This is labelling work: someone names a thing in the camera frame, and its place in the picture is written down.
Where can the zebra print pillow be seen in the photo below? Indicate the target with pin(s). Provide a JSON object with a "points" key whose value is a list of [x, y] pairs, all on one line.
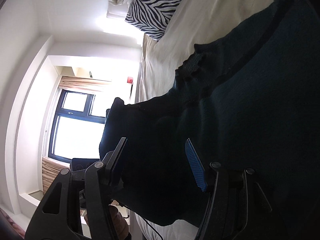
{"points": [[151, 16]]}

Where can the dark teal knit sweater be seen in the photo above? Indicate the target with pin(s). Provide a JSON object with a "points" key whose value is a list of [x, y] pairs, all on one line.
{"points": [[247, 100]]}

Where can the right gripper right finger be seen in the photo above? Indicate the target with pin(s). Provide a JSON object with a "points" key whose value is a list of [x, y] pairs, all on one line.
{"points": [[237, 206]]}

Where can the person's right hand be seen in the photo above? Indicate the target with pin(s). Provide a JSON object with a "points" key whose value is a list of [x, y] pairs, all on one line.
{"points": [[117, 222]]}

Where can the small red object on sill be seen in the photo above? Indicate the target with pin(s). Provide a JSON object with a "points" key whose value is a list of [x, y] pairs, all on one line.
{"points": [[130, 80]]}

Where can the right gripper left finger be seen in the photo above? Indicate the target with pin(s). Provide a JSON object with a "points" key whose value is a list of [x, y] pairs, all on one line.
{"points": [[58, 214]]}

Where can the dark framed window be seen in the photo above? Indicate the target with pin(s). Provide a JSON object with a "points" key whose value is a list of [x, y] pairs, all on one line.
{"points": [[77, 126]]}

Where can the beige curtain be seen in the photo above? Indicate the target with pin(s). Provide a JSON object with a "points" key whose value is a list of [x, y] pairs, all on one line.
{"points": [[50, 166]]}

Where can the beige bed sheet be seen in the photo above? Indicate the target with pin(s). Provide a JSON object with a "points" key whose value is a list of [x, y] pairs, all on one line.
{"points": [[194, 22]]}

